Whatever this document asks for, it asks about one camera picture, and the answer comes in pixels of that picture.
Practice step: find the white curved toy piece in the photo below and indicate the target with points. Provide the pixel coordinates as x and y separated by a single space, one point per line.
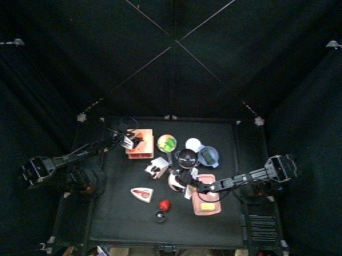
172 183

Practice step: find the black round toy pot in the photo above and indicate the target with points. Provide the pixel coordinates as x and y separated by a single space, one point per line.
187 158

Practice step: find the small black round toy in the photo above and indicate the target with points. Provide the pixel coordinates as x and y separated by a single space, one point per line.
160 216

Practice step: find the pink toy tray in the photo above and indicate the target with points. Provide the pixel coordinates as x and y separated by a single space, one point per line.
206 196

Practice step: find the yellow toy butter block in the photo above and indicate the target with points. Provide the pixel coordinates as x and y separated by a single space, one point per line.
207 206

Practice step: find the white round toy egg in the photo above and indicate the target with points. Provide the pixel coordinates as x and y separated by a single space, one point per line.
192 144

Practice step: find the orange toy box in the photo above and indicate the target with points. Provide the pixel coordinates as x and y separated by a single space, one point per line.
140 148

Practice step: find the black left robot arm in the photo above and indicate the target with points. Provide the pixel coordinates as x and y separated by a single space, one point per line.
67 157

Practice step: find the blue grey toy bowl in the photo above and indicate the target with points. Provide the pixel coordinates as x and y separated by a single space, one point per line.
208 156

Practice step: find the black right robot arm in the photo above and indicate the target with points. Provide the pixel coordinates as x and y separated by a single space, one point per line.
262 173

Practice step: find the green yellow toy pan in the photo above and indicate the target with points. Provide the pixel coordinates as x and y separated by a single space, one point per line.
167 144

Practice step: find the grey frame bracket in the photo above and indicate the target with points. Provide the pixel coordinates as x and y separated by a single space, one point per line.
16 42
258 120
81 117
333 44

